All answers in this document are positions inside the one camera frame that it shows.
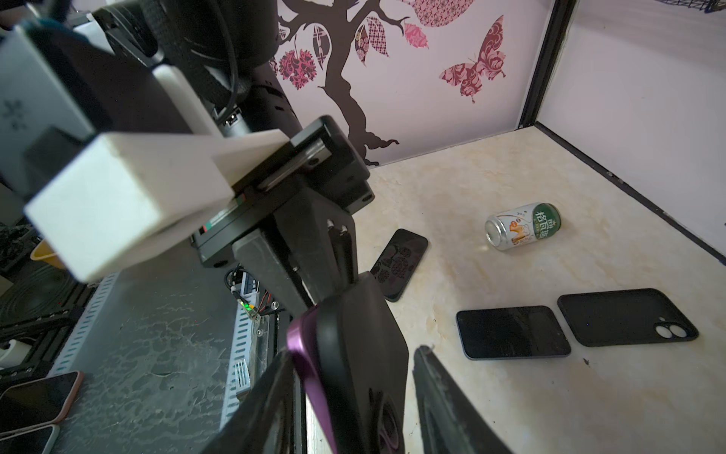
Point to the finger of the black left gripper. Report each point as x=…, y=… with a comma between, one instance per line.
x=264, y=254
x=321, y=238

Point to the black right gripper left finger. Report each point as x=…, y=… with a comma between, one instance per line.
x=263, y=421

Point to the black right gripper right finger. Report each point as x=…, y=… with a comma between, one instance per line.
x=448, y=420

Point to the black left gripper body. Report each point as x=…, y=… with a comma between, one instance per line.
x=320, y=157

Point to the black phone case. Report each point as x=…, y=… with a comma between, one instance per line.
x=363, y=367
x=632, y=317

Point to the blue edged black smartphone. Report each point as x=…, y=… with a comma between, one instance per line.
x=526, y=332

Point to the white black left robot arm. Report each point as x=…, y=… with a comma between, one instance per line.
x=224, y=49

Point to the pink phone on floor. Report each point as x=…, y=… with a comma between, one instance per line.
x=38, y=403

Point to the grey phone on floor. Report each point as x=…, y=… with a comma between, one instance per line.
x=37, y=441

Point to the crushed green drink can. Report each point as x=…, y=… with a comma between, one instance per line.
x=523, y=225

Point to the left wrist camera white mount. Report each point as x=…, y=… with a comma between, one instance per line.
x=116, y=163

